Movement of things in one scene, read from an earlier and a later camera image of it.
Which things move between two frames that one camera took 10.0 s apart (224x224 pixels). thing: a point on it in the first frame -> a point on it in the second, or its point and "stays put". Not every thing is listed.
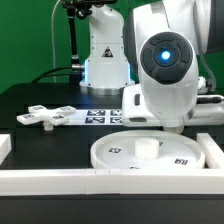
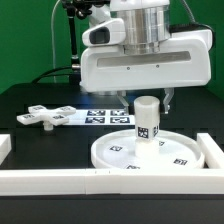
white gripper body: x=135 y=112 -> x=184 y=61
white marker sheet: x=89 y=117 stays put
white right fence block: x=213 y=152 stays put
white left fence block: x=5 y=146 stays put
